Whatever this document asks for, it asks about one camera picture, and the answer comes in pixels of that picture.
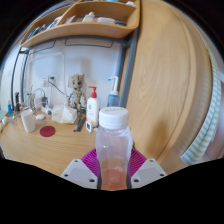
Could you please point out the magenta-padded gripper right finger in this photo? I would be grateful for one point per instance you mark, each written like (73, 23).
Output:
(148, 171)

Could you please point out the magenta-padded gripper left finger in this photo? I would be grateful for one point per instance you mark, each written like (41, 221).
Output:
(78, 171)

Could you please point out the clear plastic bottle white cap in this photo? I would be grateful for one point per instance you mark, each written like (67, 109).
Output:
(113, 146)

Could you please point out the small white digital thermometer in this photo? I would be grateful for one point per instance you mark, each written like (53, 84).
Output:
(89, 127)

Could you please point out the black pens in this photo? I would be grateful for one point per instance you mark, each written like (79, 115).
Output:
(79, 124)

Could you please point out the flat round red coaster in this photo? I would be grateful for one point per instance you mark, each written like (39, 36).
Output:
(47, 131)

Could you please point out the white tissue pack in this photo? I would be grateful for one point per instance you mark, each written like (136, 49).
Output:
(64, 115)

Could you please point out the white lotion bottle red pump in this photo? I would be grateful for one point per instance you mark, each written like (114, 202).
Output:
(92, 111)

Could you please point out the white earbuds case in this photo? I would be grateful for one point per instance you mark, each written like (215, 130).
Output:
(40, 117)

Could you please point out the white cup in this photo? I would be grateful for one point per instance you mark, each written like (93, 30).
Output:
(28, 121)

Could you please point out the green white striped towel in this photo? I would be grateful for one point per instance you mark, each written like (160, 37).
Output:
(208, 126)

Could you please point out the tree creature figurine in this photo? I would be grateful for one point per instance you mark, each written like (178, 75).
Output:
(77, 93)

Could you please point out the blue tube white cap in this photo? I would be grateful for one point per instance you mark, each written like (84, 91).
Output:
(10, 109)

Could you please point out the black electric shaver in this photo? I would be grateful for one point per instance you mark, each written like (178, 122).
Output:
(17, 101)

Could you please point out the white desk lamp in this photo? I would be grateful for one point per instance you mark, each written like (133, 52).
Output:
(63, 66)

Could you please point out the wooden shelf unit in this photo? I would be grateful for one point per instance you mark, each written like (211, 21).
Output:
(96, 28)

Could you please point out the white wall socket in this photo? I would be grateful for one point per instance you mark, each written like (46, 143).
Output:
(52, 80)

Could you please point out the grey metal desk frame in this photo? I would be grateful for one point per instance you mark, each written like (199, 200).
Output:
(128, 66)

